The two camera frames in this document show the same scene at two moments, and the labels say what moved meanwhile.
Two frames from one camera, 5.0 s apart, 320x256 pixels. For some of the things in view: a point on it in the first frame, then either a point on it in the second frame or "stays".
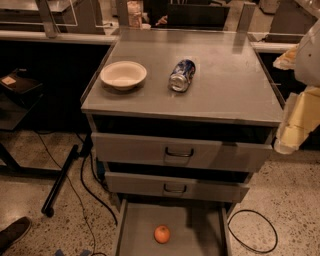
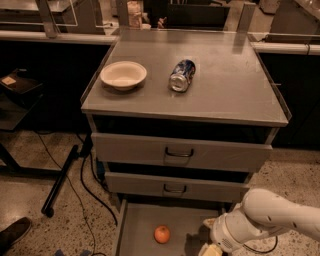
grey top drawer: [241, 156] stays
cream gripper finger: [287, 60] -> [210, 222]
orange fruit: [162, 234] stays
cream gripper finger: [300, 117] -> [210, 250]
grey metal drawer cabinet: [180, 119] stays
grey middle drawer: [174, 186] stays
